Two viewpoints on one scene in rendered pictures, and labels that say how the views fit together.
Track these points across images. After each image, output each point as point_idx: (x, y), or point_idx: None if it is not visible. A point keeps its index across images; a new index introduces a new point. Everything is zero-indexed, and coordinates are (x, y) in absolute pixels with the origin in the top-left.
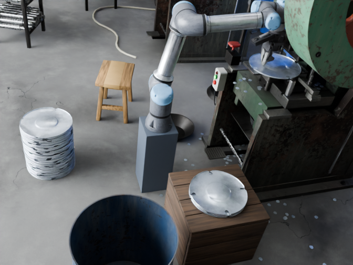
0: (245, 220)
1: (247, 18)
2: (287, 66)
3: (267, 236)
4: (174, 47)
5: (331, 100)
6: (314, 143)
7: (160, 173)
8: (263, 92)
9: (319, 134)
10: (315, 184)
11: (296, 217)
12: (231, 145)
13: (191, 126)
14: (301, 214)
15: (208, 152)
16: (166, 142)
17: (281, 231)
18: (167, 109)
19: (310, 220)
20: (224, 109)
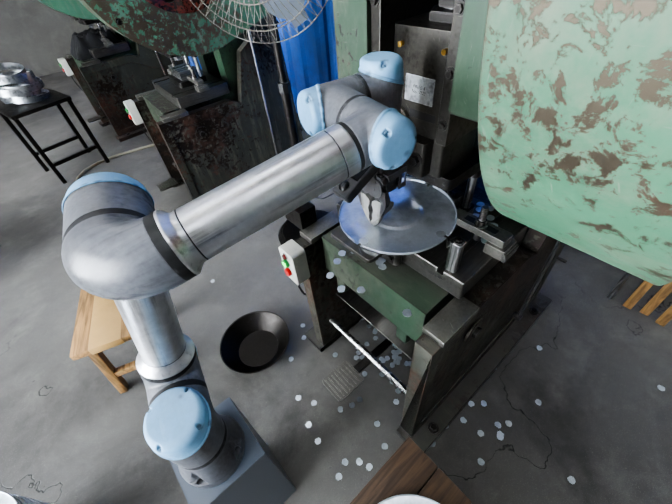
0: None
1: (307, 165)
2: (420, 203)
3: (498, 501)
4: (140, 309)
5: (524, 232)
6: (504, 304)
7: (267, 500)
8: (394, 273)
9: (511, 290)
10: (503, 337)
11: (513, 422)
12: (362, 349)
13: (282, 324)
14: (516, 411)
15: (332, 387)
16: (249, 479)
17: (511, 473)
18: (212, 444)
19: (534, 414)
20: (324, 296)
